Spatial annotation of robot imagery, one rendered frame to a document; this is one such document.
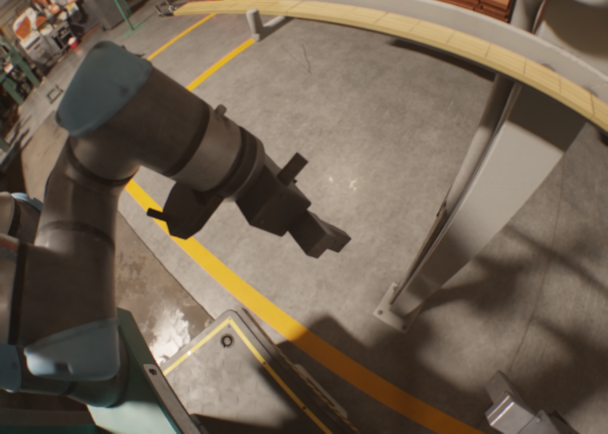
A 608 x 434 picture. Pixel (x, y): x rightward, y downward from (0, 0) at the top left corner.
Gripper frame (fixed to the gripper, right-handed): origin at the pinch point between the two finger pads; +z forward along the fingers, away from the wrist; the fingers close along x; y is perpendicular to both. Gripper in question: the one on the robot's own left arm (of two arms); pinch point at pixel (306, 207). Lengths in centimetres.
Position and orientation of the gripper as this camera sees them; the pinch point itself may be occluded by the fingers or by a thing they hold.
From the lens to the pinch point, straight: 39.0
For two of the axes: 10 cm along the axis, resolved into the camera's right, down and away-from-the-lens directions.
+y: 6.5, -7.4, -1.6
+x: -5.3, -6.0, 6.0
